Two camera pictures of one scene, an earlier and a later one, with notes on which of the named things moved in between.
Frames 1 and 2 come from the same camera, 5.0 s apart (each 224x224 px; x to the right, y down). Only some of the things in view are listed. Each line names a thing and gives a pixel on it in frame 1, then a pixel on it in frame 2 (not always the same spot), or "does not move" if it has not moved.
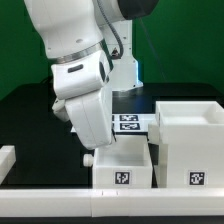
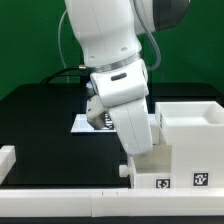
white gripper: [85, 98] -> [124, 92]
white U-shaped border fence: [160, 202] does not move
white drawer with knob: [126, 163] -> [152, 170]
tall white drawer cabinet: [190, 138] does not move
